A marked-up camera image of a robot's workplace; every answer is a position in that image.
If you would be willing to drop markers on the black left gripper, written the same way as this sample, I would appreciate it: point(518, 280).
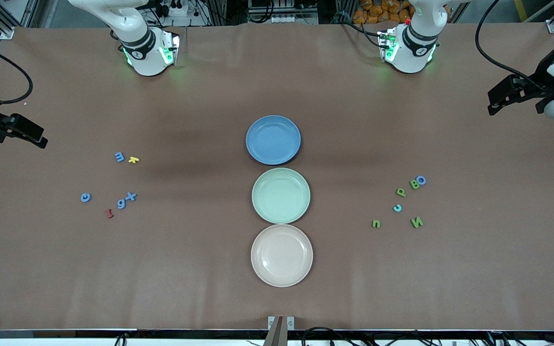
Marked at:
point(542, 77)

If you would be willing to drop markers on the blue foam letter c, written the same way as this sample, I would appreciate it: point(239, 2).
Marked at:
point(83, 197)

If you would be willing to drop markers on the blue foam letter m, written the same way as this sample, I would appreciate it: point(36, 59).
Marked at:
point(119, 156)

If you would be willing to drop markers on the blue foam letter x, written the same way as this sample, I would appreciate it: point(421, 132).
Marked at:
point(131, 196)

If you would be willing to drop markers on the green foam letter B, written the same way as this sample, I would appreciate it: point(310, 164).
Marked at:
point(414, 184)

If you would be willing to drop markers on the green foam letter P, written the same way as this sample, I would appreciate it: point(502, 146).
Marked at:
point(400, 192)

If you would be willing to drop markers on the big green letter N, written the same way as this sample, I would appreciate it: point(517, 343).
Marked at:
point(417, 222)

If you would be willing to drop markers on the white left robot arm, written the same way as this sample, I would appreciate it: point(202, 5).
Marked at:
point(416, 48)

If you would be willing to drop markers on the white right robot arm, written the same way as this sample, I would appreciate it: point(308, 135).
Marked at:
point(142, 48)

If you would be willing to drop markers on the yellow foam letter k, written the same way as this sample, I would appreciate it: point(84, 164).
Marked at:
point(133, 159)

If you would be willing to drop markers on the blue foam letter O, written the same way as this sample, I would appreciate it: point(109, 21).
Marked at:
point(416, 181)

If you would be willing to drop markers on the bag of orange packets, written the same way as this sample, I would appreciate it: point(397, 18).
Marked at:
point(383, 9)

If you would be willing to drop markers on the brown table cover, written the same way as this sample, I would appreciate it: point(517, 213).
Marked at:
point(185, 269)

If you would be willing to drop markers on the long white power strip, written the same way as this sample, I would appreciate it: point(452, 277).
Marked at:
point(294, 19)

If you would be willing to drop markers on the blue plate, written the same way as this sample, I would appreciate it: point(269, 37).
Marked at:
point(273, 140)

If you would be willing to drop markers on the green plate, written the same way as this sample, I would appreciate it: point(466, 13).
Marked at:
point(281, 195)

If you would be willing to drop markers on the beige plate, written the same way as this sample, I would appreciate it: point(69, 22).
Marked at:
point(282, 255)

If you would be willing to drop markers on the metal clamp bracket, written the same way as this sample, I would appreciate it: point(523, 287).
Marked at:
point(282, 324)

